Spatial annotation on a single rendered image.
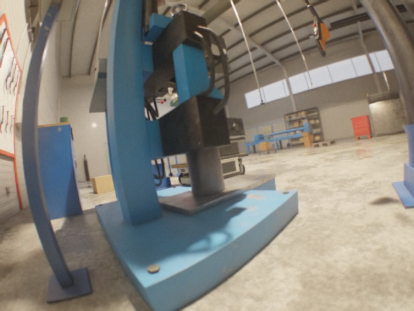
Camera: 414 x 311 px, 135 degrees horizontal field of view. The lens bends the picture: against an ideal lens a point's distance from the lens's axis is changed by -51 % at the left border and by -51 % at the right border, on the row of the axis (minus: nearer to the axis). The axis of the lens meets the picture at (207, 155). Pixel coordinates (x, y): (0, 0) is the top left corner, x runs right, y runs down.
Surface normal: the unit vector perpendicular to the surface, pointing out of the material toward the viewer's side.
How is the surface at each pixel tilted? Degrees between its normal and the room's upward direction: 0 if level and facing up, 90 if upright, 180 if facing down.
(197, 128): 90
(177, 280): 90
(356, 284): 0
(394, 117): 90
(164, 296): 90
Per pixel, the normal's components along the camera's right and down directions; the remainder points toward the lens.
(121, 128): 0.65, -0.11
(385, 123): -0.80, 0.13
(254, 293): -0.16, -0.99
